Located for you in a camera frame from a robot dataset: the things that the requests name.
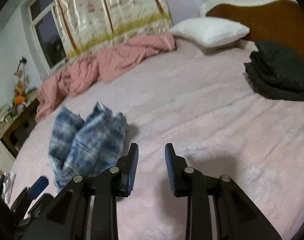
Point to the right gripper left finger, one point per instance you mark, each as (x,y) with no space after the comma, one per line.
(87,208)

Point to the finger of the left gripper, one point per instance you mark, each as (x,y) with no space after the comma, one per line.
(28,195)

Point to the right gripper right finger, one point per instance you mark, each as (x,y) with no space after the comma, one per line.
(215,206)

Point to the blue plaid shirt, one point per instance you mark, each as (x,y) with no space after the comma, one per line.
(85,147)

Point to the wooden side table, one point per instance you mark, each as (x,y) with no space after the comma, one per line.
(19,130)

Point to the stack of papers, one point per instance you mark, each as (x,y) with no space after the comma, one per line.
(6,118)

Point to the orange plush toy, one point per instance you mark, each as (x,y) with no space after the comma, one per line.
(19,100)

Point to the pink desk lamp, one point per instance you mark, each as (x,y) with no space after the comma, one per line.
(20,68)

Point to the pink crumpled duvet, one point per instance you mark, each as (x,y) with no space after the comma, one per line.
(104,65)

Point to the folded black garment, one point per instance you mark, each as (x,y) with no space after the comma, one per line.
(276,72)

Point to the white pillow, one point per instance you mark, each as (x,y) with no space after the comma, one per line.
(210,33)

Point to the tree print curtain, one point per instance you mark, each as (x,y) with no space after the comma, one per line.
(85,25)

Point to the wooden white headboard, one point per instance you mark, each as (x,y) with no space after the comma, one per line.
(281,21)

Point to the window with white frame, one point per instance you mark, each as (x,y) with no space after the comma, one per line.
(42,35)

